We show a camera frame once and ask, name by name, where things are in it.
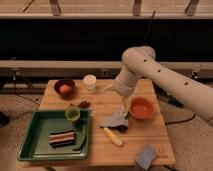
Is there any yellow banana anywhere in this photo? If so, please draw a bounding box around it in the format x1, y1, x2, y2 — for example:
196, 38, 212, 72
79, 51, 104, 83
103, 127, 123, 146

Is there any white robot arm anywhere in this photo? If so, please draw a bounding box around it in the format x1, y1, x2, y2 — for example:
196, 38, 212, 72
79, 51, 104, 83
113, 46, 213, 127

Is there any orange bowl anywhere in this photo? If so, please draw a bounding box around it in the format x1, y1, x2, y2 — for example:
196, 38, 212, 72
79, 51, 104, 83
129, 97, 154, 120

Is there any dark purple bowl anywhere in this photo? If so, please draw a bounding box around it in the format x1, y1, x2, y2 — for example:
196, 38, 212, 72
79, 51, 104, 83
54, 78, 75, 98

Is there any grey blue cloth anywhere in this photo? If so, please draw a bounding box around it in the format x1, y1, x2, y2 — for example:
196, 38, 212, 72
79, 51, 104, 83
100, 111, 128, 132

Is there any small brown object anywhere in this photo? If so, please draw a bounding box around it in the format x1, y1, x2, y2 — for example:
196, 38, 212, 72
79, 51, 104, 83
78, 101, 90, 109

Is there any white cup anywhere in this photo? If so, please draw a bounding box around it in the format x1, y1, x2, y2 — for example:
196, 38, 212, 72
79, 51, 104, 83
83, 75, 97, 91

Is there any dark green vegetable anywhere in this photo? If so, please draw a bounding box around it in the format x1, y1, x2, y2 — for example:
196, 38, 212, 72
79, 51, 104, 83
73, 127, 87, 151

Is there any small green cup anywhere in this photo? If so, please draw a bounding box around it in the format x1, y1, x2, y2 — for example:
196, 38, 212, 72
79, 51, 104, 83
65, 106, 80, 122

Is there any orange fruit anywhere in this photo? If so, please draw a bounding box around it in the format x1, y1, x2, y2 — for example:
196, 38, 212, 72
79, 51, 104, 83
59, 85, 70, 94

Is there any blue sponge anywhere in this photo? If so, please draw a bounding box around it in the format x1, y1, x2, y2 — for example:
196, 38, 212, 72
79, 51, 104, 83
136, 144, 157, 170

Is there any striped block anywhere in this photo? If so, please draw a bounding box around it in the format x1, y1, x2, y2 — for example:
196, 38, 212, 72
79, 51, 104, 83
48, 131, 76, 147

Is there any green tray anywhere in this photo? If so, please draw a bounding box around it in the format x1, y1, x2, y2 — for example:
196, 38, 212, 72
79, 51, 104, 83
18, 110, 90, 162

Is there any black cable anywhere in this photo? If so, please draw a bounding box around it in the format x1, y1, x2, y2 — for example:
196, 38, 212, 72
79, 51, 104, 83
143, 9, 198, 127

